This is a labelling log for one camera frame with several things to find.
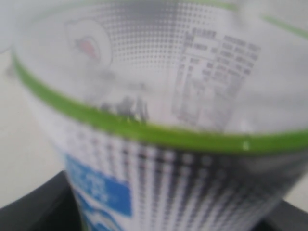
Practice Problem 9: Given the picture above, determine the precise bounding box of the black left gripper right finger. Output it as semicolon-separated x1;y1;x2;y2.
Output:
256;201;308;231

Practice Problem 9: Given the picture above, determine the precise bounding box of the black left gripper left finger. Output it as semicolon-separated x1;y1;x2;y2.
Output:
0;171;82;231

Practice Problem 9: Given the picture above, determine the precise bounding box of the clear plastic water bottle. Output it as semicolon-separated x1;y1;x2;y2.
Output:
13;0;308;231

